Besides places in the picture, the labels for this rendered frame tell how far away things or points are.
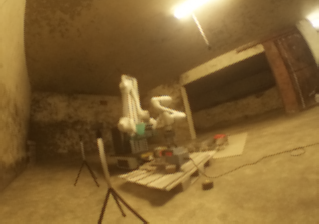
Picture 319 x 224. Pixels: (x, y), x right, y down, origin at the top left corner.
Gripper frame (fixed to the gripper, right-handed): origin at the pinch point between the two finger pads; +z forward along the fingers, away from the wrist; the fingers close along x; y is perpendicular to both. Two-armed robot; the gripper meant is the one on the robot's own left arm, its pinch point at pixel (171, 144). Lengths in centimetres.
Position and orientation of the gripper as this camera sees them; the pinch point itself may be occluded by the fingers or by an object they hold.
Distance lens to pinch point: 151.9
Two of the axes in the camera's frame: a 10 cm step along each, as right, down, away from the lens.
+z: 1.9, 9.6, -2.1
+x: -8.6, 0.6, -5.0
